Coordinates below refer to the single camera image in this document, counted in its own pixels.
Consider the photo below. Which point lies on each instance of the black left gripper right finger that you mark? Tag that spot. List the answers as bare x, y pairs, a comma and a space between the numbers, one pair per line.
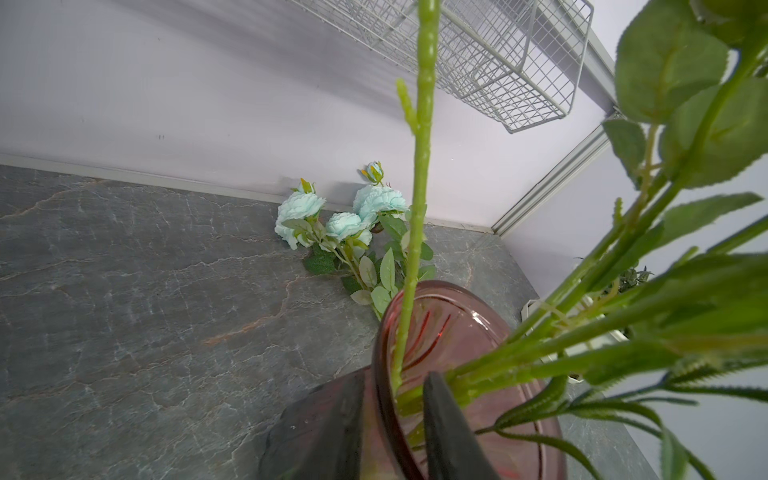
452, 449

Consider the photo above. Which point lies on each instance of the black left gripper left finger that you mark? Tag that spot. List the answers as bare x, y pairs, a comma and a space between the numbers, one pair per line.
320, 436

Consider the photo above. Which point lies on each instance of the dark red glass vase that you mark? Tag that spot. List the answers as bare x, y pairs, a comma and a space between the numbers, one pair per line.
450, 330

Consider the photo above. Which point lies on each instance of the large teal rose spray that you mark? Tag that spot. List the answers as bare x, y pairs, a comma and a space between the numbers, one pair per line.
367, 245

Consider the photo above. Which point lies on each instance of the teal white rose spray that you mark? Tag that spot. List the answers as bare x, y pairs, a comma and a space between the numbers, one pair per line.
691, 85

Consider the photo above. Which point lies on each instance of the pink rose spray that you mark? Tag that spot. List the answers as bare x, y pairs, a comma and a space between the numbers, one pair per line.
419, 117

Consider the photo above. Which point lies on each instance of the white wire basket back wall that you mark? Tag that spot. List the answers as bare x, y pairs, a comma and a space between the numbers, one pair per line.
517, 62

